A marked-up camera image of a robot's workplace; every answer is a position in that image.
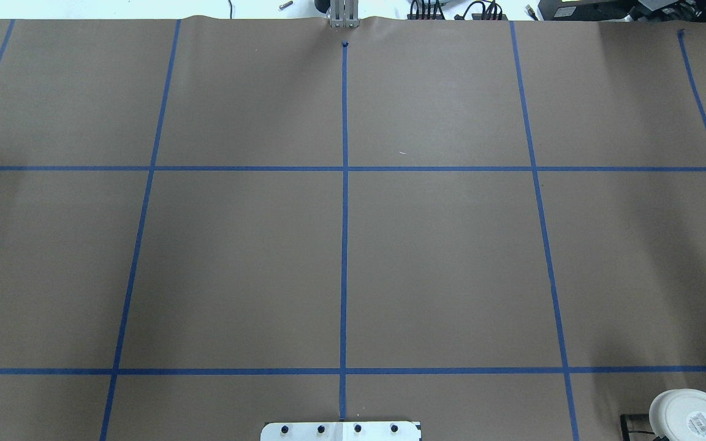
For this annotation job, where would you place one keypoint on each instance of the white upside-down cup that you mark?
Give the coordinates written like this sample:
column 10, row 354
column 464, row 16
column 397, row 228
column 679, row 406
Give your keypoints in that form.
column 679, row 414

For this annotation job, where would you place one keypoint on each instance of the black monitor right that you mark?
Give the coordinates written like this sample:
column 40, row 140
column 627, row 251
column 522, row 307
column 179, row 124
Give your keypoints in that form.
column 646, row 11

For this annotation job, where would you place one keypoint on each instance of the aluminium frame post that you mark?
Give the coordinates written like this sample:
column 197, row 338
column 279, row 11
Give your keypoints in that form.
column 344, row 14

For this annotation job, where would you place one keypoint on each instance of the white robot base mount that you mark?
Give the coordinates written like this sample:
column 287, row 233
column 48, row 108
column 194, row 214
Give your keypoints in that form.
column 342, row 430

